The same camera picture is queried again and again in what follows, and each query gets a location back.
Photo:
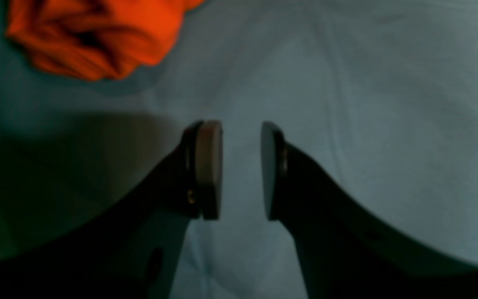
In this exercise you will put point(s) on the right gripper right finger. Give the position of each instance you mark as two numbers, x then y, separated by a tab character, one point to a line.
344	251

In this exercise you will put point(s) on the orange t-shirt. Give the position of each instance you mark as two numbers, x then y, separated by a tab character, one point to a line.
94	40

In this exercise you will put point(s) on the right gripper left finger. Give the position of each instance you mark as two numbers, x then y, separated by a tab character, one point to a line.
130	251

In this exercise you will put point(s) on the blue table cloth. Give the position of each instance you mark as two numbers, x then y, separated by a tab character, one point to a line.
382	93

